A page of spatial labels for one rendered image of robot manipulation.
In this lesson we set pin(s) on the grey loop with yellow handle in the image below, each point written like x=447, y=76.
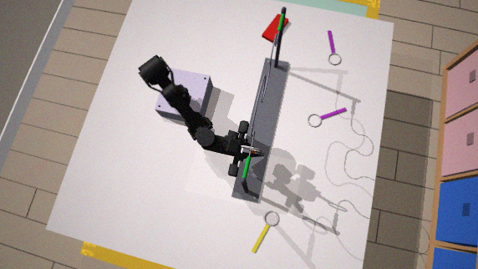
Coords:
x=264, y=231

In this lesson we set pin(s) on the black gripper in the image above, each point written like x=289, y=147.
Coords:
x=239, y=156

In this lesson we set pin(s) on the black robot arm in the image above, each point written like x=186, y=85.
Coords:
x=155, y=71

